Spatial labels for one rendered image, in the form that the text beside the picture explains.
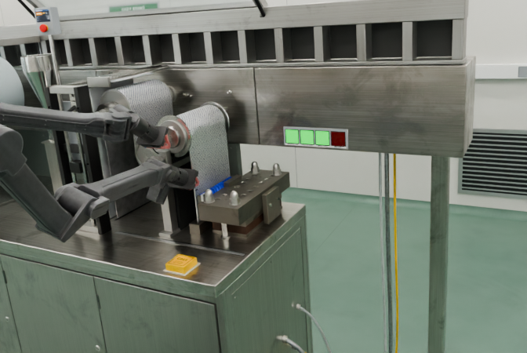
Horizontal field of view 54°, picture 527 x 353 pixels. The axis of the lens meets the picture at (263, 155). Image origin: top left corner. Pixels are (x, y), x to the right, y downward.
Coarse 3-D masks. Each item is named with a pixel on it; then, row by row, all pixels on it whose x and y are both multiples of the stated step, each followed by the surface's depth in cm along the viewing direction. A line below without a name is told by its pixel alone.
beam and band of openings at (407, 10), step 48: (384, 0) 166; (432, 0) 159; (48, 48) 243; (96, 48) 229; (144, 48) 216; (192, 48) 213; (240, 48) 195; (288, 48) 191; (336, 48) 185; (384, 48) 177; (432, 48) 170
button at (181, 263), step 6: (174, 258) 162; (180, 258) 162; (186, 258) 161; (192, 258) 161; (168, 264) 159; (174, 264) 158; (180, 264) 158; (186, 264) 157; (192, 264) 160; (168, 270) 159; (174, 270) 158; (180, 270) 157; (186, 270) 157
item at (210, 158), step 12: (204, 144) 185; (216, 144) 192; (192, 156) 179; (204, 156) 185; (216, 156) 192; (192, 168) 179; (204, 168) 186; (216, 168) 193; (228, 168) 200; (204, 180) 186; (216, 180) 194
